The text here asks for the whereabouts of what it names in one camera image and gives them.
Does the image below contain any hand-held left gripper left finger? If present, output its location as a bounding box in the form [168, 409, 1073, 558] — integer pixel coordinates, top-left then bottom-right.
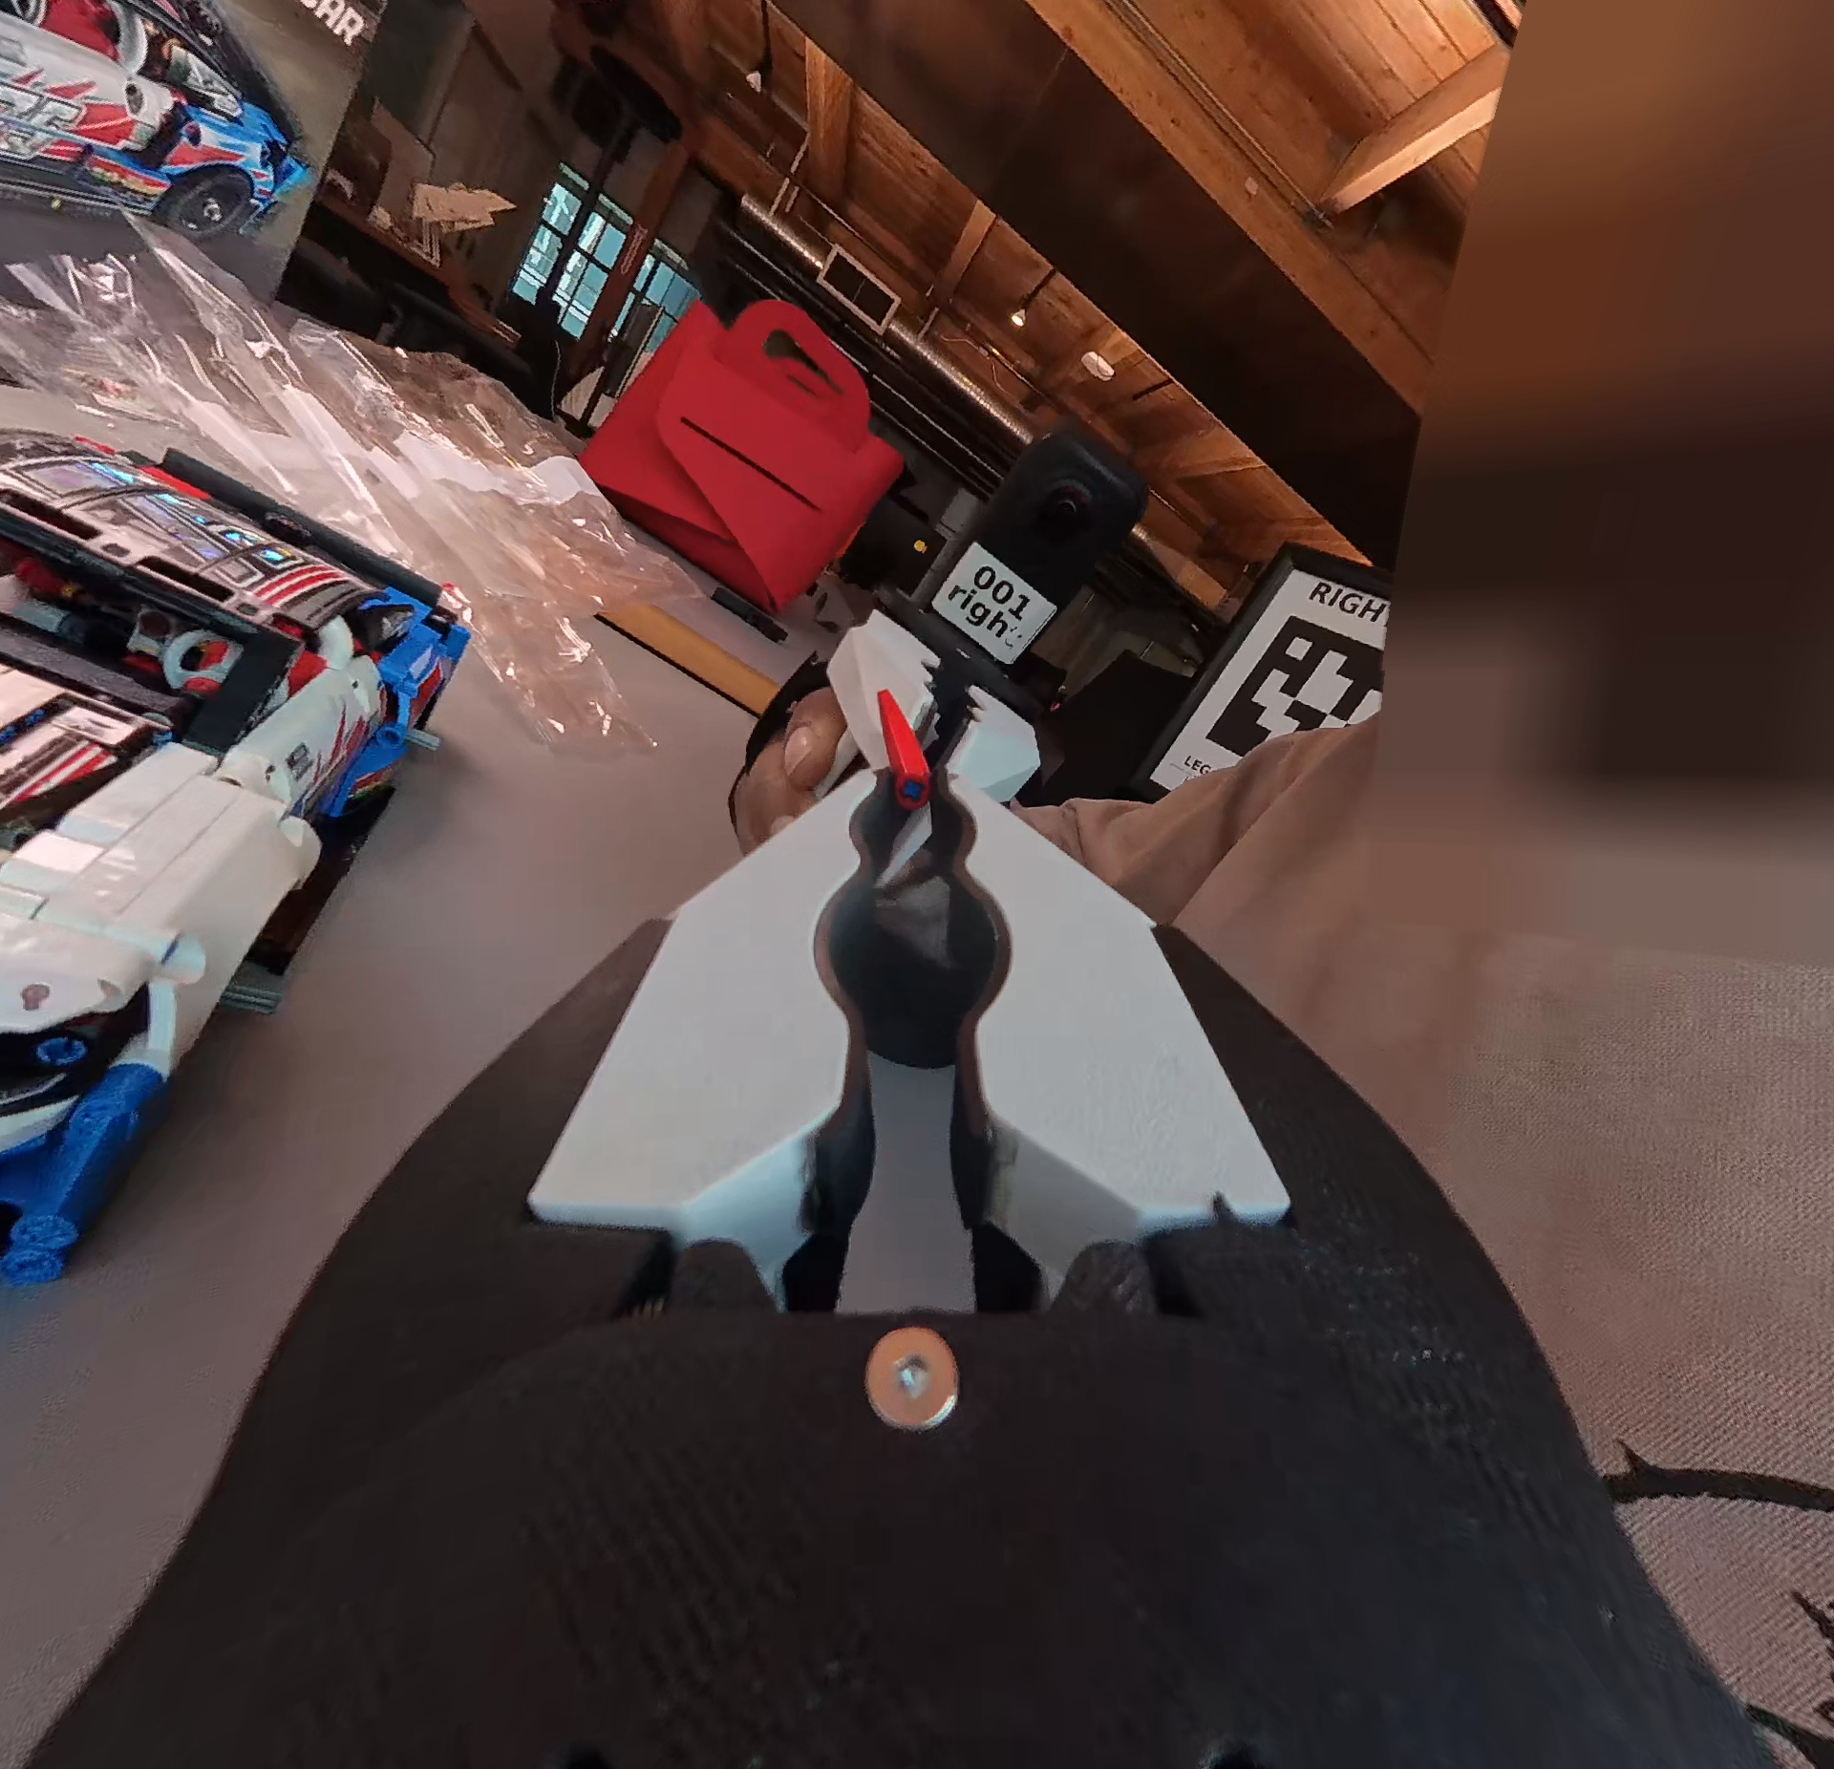
[527, 772, 897, 1314]

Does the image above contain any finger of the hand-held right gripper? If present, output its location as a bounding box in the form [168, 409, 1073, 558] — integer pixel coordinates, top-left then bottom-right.
[823, 623, 942, 782]
[934, 698, 1042, 806]

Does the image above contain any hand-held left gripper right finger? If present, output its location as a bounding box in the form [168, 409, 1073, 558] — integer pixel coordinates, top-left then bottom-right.
[928, 778, 1294, 1314]

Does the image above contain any red brick connector piece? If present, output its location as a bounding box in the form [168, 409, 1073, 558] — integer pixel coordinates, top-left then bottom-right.
[873, 689, 930, 804]

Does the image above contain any person's right forearm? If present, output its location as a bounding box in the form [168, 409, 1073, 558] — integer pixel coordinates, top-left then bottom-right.
[1020, 714, 1448, 939]

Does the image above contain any grey desk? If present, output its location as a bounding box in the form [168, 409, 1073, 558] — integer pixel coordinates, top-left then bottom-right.
[0, 200, 1034, 1769]

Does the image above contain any person's right hand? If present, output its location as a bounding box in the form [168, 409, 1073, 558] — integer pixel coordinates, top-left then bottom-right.
[730, 681, 865, 857]

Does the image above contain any framed marker sign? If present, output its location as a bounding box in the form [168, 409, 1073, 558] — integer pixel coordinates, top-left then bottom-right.
[1131, 544, 1395, 796]

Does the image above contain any toy brick race car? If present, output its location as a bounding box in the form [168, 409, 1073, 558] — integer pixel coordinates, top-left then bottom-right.
[0, 428, 474, 1284]

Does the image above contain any pile of clear plastic bags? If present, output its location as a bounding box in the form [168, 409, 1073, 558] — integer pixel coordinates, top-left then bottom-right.
[0, 242, 710, 754]

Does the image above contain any toy car set box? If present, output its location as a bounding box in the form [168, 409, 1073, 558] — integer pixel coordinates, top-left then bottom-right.
[0, 0, 389, 301]

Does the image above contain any metal air duct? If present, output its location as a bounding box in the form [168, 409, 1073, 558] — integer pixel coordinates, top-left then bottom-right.
[738, 192, 1047, 452]

